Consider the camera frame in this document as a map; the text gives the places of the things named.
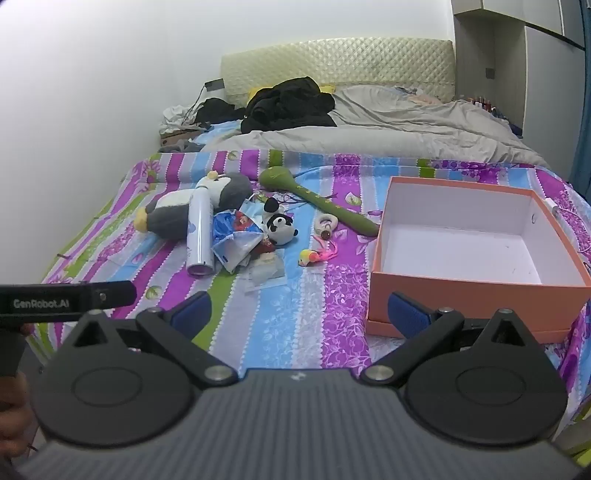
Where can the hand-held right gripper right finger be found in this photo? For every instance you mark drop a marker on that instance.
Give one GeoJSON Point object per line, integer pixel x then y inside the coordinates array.
{"type": "Point", "coordinates": [408, 318]}

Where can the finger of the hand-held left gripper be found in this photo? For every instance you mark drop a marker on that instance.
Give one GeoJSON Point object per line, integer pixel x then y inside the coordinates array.
{"type": "Point", "coordinates": [117, 293]}

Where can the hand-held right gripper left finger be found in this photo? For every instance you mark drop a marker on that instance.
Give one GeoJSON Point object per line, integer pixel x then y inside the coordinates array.
{"type": "Point", "coordinates": [194, 311]}

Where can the orange cardboard box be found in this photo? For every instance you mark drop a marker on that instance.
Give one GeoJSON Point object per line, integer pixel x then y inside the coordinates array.
{"type": "Point", "coordinates": [461, 290]}

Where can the blue tissue packet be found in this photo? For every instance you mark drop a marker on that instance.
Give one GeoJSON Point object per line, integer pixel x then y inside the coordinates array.
{"type": "Point", "coordinates": [231, 235]}

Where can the blue face mask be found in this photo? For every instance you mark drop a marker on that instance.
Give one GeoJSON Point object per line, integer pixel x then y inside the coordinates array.
{"type": "Point", "coordinates": [254, 212]}

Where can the panda plush toy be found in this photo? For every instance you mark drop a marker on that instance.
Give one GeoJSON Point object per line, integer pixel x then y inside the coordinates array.
{"type": "Point", "coordinates": [279, 228]}

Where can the person's left hand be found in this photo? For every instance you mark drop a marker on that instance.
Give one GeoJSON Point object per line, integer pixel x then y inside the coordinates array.
{"type": "Point", "coordinates": [14, 415]}

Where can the clear plastic bag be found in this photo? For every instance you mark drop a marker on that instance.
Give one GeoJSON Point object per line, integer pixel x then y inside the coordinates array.
{"type": "Point", "coordinates": [265, 272]}

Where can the white spray can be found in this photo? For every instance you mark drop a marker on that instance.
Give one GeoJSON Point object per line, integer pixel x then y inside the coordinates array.
{"type": "Point", "coordinates": [199, 226]}

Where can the red foil packet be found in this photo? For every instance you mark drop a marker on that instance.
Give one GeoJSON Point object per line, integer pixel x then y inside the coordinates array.
{"type": "Point", "coordinates": [265, 247]}

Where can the grey white penguin plush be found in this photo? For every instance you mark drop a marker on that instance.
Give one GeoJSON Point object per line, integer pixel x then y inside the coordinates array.
{"type": "Point", "coordinates": [175, 207]}

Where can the striped floral bedsheet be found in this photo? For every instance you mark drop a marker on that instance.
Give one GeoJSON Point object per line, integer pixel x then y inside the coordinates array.
{"type": "Point", "coordinates": [300, 323]}

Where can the pink yellow small toy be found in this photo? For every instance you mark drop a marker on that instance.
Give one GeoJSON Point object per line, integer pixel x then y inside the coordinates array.
{"type": "Point", "coordinates": [307, 256]}

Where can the green massage hammer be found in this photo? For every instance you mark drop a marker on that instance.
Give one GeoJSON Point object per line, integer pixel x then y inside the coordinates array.
{"type": "Point", "coordinates": [318, 198]}

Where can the grey cloth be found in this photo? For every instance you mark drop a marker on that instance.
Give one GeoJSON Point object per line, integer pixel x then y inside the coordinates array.
{"type": "Point", "coordinates": [178, 146]}

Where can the brown cardboard box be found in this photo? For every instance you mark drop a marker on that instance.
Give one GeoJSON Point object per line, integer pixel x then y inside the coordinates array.
{"type": "Point", "coordinates": [178, 137]}

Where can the white crumpled cloth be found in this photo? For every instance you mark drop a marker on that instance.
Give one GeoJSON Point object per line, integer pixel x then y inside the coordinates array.
{"type": "Point", "coordinates": [173, 115]}

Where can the grey duvet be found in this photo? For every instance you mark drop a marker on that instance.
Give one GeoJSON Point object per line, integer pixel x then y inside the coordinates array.
{"type": "Point", "coordinates": [392, 124]}

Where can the small black cloth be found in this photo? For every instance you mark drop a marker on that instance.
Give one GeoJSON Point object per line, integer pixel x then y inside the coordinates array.
{"type": "Point", "coordinates": [214, 110]}

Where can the pink patterned pillow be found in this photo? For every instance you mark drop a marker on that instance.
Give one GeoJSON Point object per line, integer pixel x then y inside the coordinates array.
{"type": "Point", "coordinates": [422, 96]}

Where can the black clothes pile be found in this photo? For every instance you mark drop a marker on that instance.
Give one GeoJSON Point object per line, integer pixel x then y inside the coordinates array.
{"type": "Point", "coordinates": [286, 106]}

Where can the yellow pillow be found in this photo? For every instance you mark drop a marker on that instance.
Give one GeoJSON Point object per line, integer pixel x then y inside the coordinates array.
{"type": "Point", "coordinates": [254, 93]}

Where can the row of small bottles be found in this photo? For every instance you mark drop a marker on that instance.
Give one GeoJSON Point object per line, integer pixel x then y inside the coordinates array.
{"type": "Point", "coordinates": [480, 102]}

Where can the blue curtain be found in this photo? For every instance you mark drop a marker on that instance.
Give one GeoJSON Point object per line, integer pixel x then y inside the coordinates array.
{"type": "Point", "coordinates": [582, 157]}

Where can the cream quilted headboard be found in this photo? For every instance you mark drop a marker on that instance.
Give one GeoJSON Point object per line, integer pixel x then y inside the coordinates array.
{"type": "Point", "coordinates": [346, 60]}

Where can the grey white wardrobe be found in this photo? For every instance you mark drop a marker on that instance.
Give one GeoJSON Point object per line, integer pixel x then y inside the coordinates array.
{"type": "Point", "coordinates": [508, 69]}

